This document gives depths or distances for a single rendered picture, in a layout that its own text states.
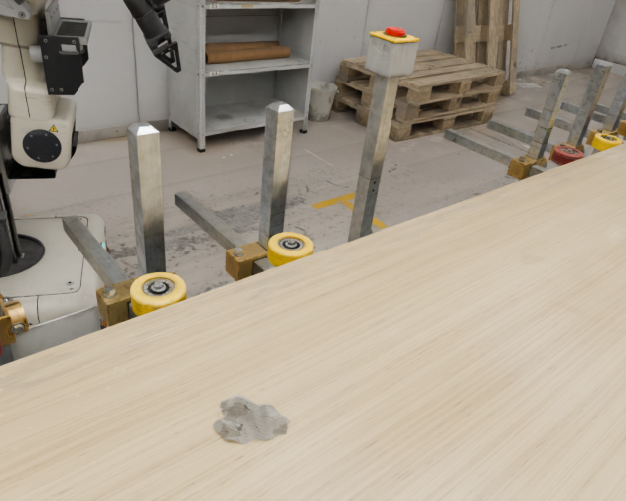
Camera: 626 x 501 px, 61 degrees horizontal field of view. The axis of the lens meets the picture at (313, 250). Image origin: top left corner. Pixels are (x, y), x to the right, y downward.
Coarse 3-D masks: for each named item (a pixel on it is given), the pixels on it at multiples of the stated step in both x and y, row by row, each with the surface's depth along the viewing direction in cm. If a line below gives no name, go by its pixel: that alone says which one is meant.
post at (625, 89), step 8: (624, 80) 183; (624, 88) 184; (616, 96) 187; (624, 96) 185; (616, 104) 187; (624, 104) 187; (608, 112) 190; (616, 112) 188; (608, 120) 191; (616, 120) 189; (608, 128) 191; (592, 152) 198
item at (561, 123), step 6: (528, 108) 209; (534, 108) 210; (528, 114) 209; (534, 114) 207; (540, 114) 206; (558, 120) 201; (564, 120) 200; (558, 126) 201; (564, 126) 200; (570, 126) 198; (588, 132) 193
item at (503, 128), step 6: (492, 120) 195; (492, 126) 195; (498, 126) 193; (504, 126) 191; (510, 126) 191; (504, 132) 192; (510, 132) 190; (516, 132) 188; (522, 132) 187; (528, 132) 188; (516, 138) 189; (522, 138) 187; (528, 138) 186; (552, 144) 180; (546, 150) 182
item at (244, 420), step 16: (224, 400) 63; (240, 400) 62; (224, 416) 61; (240, 416) 61; (256, 416) 60; (272, 416) 62; (224, 432) 59; (240, 432) 59; (256, 432) 59; (272, 432) 60
